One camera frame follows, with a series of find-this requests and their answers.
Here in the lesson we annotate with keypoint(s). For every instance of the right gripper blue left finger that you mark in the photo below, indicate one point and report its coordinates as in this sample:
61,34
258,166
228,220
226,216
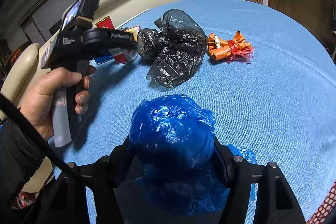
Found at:
115,167

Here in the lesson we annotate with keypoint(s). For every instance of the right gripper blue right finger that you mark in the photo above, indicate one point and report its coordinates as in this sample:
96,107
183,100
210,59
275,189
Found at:
225,165

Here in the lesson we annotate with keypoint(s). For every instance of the blue toothpaste box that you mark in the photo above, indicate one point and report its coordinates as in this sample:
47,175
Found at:
103,56

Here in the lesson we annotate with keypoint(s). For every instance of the blue plastic bag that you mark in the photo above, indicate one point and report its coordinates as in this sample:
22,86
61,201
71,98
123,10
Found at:
173,138

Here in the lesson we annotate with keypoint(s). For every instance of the black plastic bag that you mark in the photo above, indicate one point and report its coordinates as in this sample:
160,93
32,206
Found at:
176,49

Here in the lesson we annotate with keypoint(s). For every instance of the left hand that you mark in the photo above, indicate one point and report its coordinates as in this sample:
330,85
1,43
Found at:
37,102

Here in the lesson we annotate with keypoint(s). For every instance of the cream leather headboard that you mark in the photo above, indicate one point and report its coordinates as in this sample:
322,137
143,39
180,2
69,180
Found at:
27,68

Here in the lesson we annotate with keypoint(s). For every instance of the blue bed cover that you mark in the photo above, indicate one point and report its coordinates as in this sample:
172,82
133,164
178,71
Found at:
280,104

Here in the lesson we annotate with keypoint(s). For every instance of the red mesh waste basket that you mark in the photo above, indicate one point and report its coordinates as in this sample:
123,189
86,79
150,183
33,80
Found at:
326,212

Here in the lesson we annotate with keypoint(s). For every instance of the orange wrapper with red ribbon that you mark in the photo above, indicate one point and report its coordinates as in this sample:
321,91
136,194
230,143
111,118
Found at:
228,50

